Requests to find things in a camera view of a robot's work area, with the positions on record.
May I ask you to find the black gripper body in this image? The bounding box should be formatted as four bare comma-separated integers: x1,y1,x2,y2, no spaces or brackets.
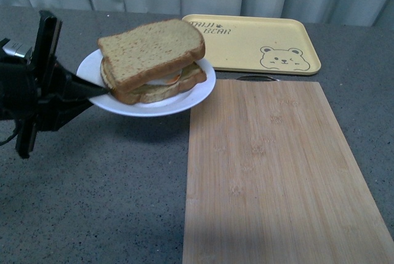
1,10,92,159

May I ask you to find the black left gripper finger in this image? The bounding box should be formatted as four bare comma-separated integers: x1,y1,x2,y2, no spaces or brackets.
58,65,109,98

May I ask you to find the white round plate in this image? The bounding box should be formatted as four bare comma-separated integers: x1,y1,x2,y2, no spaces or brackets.
76,49,216,118

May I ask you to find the bread slice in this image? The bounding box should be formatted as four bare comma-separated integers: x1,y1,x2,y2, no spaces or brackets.
97,19,206,92
100,56,207,105

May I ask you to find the fried egg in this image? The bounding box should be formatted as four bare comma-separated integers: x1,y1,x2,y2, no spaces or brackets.
147,71,182,86

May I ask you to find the yellow bear tray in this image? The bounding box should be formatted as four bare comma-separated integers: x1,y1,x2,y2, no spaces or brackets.
183,14,321,76

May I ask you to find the bamboo cutting board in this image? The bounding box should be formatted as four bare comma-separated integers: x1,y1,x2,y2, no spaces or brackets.
182,79,393,263

